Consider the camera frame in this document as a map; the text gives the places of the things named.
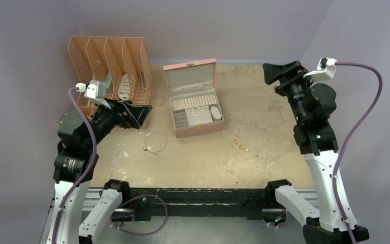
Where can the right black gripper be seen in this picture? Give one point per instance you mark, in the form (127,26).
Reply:
(287,74)

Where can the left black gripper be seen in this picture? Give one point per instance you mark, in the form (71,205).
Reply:
(134,115)

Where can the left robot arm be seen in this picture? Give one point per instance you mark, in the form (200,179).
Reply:
(77,157)

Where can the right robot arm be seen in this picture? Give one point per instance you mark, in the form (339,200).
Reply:
(312,103)

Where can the pink jewelry box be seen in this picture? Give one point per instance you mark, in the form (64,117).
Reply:
(192,84)

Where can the grey metal block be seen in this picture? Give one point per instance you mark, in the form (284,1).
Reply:
(108,82)

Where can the earrings in box tray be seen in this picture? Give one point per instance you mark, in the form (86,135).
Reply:
(198,112)

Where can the orange plastic file organizer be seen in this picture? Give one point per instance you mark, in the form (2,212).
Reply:
(97,57)

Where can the white oval pad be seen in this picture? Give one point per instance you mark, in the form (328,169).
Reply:
(215,113)

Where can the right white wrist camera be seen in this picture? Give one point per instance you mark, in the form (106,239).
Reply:
(325,70)

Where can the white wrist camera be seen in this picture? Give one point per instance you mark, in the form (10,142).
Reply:
(325,70)
(95,92)

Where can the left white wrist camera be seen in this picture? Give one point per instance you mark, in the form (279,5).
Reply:
(95,92)

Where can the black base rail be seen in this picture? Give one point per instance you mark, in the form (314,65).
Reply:
(252,204)

